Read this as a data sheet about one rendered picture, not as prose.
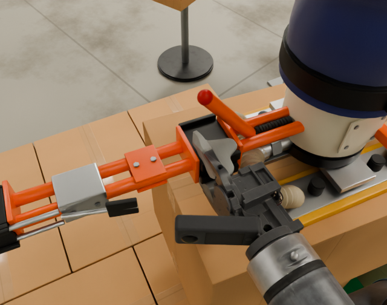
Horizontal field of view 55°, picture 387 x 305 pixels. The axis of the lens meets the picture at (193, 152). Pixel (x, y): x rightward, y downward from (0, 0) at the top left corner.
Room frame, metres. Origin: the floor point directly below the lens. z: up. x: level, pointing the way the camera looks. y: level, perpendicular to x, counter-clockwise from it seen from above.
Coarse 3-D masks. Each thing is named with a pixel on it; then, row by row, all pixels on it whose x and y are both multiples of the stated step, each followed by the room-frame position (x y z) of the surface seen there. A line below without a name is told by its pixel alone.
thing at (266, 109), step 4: (260, 108) 0.60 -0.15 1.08; (264, 108) 0.60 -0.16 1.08; (268, 108) 0.60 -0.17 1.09; (248, 112) 0.59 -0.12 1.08; (252, 112) 0.59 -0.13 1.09; (256, 112) 0.59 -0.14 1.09; (260, 112) 0.56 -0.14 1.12; (264, 112) 0.56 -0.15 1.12; (248, 116) 0.57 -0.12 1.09; (252, 116) 0.57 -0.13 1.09
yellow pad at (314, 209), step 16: (368, 160) 0.44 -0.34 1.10; (384, 160) 0.43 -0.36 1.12; (304, 176) 0.41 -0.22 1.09; (320, 176) 0.41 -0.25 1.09; (384, 176) 0.41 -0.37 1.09; (304, 192) 0.37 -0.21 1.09; (320, 192) 0.37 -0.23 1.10; (336, 192) 0.37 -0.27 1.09; (352, 192) 0.37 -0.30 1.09; (368, 192) 0.38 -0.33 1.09; (384, 192) 0.38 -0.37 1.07; (288, 208) 0.34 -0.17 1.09; (304, 208) 0.34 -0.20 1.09; (320, 208) 0.34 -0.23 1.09; (336, 208) 0.34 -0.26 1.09; (304, 224) 0.31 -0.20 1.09
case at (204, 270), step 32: (256, 96) 0.66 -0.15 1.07; (160, 128) 0.56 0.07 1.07; (288, 160) 0.47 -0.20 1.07; (160, 192) 0.48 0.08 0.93; (192, 192) 0.39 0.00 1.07; (160, 224) 0.51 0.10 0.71; (320, 224) 0.32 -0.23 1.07; (352, 224) 0.32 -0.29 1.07; (384, 224) 0.34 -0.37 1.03; (192, 256) 0.29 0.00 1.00; (224, 256) 0.26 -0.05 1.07; (320, 256) 0.29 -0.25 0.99; (352, 256) 0.33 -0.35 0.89; (384, 256) 0.39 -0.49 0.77; (192, 288) 0.28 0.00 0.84; (224, 288) 0.22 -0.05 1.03; (256, 288) 0.24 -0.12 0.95
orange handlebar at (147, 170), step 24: (264, 120) 0.45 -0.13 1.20; (168, 144) 0.39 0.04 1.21; (264, 144) 0.40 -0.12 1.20; (384, 144) 0.41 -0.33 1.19; (120, 168) 0.35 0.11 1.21; (144, 168) 0.34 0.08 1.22; (168, 168) 0.34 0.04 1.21; (192, 168) 0.35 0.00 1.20; (24, 192) 0.30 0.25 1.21; (48, 192) 0.30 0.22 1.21; (120, 192) 0.30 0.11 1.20; (24, 216) 0.26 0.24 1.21
